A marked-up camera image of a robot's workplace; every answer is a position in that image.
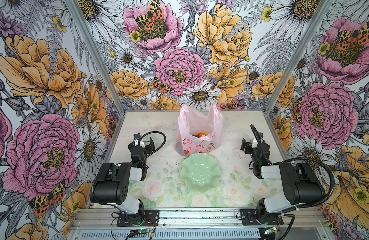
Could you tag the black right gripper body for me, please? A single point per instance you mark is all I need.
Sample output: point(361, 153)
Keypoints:
point(249, 150)

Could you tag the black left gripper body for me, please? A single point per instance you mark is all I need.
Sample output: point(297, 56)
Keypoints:
point(149, 148)

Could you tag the pink plastic bag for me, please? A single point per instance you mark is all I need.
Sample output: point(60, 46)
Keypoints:
point(192, 122)

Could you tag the red orange mango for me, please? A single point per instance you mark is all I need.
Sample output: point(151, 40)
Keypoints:
point(201, 135)

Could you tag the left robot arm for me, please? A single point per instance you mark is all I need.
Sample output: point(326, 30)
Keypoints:
point(110, 186)

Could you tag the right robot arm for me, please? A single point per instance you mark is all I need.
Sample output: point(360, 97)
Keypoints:
point(300, 185)

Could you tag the green wavy fruit plate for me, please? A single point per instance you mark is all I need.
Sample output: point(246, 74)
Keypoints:
point(200, 172)

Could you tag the green circuit board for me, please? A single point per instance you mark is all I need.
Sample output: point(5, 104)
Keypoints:
point(270, 231)

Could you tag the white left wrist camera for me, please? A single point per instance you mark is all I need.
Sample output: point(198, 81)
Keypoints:
point(138, 140)

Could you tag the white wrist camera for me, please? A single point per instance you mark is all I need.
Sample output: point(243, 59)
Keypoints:
point(138, 140)
point(254, 143)

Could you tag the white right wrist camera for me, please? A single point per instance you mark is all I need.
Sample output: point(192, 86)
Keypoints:
point(254, 143)

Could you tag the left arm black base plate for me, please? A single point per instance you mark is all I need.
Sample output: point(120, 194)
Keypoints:
point(147, 218)

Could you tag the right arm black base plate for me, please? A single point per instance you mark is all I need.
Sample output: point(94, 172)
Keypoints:
point(251, 217)

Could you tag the aluminium corner post left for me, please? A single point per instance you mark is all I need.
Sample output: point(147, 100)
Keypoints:
point(84, 29)

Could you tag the aluminium corner post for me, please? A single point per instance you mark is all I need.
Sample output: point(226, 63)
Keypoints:
point(84, 29)
point(305, 39)

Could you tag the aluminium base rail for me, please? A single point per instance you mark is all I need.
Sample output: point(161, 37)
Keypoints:
point(191, 218)

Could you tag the white vented cable duct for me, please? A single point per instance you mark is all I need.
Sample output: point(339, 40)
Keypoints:
point(173, 234)

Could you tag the aluminium corner post right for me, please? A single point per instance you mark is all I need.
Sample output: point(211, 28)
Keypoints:
point(305, 39)

